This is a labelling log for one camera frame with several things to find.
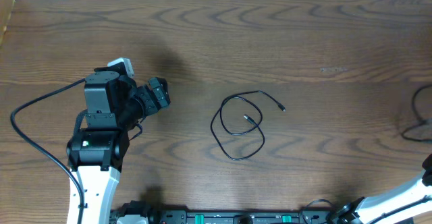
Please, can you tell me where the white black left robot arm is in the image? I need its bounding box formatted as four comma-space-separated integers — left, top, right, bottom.
67, 57, 170, 223

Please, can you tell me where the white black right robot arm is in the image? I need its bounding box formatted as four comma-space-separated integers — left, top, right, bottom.
329, 157, 431, 224

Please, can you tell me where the wooden side panel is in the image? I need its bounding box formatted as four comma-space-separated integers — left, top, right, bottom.
0, 0, 16, 43

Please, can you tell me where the black left camera cable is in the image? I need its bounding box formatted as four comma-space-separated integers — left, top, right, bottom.
9, 78, 89, 224

